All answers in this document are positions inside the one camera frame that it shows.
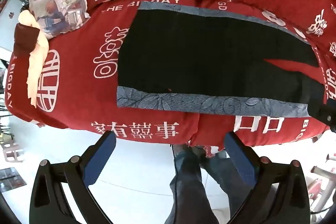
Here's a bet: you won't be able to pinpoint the dark red cloth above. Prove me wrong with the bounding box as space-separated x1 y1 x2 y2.
13 23 40 56

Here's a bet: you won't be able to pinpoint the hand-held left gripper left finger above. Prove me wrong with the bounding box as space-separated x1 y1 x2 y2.
29 131 117 224

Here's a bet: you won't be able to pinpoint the red and white chair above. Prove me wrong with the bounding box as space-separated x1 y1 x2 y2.
307 153 336 214

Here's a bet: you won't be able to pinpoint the red printed bedsheet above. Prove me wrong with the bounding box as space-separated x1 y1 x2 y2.
7 0 336 159

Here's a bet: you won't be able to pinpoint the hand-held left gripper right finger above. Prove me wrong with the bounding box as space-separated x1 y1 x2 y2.
224 131 311 224

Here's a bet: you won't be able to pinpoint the cream cloth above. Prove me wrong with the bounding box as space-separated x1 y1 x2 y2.
18 10 50 109

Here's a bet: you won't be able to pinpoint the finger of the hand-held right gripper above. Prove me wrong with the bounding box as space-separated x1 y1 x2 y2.
307 97 336 133

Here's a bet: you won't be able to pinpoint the person's legs in jeans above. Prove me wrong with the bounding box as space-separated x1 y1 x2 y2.
164 145 252 224

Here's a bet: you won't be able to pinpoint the black pants with blue trim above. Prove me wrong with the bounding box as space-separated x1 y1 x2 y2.
116 1 324 118

